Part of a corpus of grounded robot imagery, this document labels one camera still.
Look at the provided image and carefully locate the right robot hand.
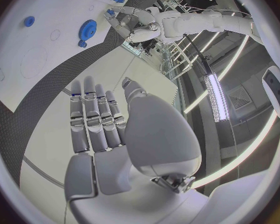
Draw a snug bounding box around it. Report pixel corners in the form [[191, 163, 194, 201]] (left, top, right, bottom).
[[63, 76, 209, 224]]

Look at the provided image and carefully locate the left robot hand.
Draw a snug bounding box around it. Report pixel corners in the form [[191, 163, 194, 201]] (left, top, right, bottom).
[[103, 6, 162, 43]]

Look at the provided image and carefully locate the white task board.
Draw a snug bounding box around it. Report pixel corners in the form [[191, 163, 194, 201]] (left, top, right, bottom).
[[0, 0, 146, 113]]

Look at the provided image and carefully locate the glowing light bar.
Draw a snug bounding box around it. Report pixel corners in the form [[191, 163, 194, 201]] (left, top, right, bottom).
[[201, 72, 231, 123]]

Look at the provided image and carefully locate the blue short cylinder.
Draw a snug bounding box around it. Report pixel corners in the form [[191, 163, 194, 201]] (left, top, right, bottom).
[[23, 15, 35, 28]]

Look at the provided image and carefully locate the metal frame rack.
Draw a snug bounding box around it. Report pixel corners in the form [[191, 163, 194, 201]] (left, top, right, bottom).
[[159, 41, 194, 81]]

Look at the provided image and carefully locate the white cable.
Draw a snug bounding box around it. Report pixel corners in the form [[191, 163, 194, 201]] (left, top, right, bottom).
[[176, 2, 252, 16]]

